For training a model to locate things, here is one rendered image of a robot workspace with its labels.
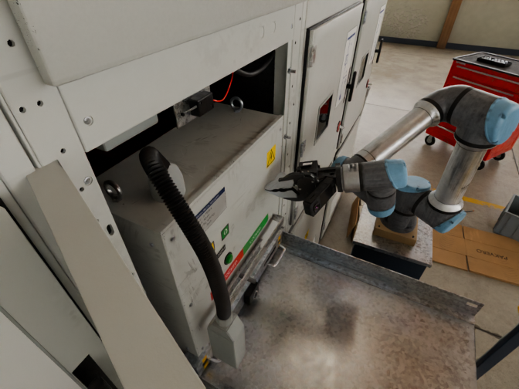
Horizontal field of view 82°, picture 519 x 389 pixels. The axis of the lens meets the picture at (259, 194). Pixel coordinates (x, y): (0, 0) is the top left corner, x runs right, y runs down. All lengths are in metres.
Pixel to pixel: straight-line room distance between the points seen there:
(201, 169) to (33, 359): 0.40
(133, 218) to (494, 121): 0.92
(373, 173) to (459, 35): 7.90
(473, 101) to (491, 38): 7.62
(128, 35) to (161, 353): 0.30
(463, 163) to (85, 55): 1.04
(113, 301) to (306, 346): 0.82
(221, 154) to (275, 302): 0.56
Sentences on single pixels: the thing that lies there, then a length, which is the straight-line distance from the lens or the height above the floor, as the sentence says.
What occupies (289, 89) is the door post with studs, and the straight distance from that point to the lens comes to 0.87.
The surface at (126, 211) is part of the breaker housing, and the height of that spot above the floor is 1.39.
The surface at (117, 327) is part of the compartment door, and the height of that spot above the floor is 1.58.
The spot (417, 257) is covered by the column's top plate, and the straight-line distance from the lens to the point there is 1.43.
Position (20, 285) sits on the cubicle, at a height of 1.50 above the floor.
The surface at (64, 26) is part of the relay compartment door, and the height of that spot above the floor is 1.69.
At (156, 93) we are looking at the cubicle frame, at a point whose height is 1.60.
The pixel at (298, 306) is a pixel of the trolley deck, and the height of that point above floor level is 0.85.
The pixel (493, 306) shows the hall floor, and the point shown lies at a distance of 2.50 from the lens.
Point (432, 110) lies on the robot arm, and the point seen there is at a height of 1.37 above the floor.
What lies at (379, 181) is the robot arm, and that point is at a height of 1.30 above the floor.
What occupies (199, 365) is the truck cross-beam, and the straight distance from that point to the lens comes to 0.89.
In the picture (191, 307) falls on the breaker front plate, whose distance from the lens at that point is 0.71.
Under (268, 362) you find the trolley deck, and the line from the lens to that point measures 0.96.
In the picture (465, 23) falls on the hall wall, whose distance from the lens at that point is 8.57.
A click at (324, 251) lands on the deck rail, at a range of 1.13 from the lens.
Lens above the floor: 1.74
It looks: 39 degrees down
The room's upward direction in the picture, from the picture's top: straight up
